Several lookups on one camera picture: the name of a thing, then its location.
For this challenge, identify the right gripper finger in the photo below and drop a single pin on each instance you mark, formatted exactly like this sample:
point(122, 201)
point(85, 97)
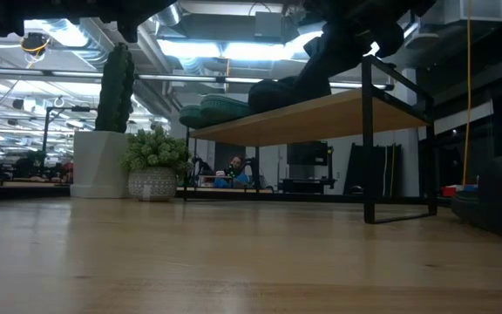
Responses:
point(307, 78)
point(324, 83)

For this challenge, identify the person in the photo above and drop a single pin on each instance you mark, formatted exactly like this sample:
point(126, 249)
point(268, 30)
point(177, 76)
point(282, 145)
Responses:
point(235, 163)

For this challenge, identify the red bin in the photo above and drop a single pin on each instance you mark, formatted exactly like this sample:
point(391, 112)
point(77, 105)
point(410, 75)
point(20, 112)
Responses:
point(449, 191)

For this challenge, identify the black television on stand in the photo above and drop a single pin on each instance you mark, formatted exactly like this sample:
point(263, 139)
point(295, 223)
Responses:
point(307, 153)

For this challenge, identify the cactus in white pot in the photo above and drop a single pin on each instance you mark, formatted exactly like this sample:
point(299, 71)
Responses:
point(98, 161)

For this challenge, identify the black leaning panels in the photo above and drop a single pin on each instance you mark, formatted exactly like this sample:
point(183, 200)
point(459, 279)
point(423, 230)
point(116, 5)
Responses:
point(364, 170)

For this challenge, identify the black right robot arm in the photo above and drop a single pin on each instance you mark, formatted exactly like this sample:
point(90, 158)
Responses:
point(364, 11)

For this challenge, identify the wooden shelf black metal frame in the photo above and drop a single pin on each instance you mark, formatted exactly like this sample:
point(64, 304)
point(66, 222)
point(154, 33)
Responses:
point(312, 118)

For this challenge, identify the grey ceiling box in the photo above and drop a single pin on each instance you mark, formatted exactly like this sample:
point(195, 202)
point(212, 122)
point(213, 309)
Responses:
point(268, 25)

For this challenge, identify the black background stand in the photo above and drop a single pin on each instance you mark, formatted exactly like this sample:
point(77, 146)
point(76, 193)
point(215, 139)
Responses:
point(46, 131)

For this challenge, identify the succulent in patterned pot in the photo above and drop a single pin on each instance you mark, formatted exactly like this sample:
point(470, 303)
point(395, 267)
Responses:
point(153, 152)

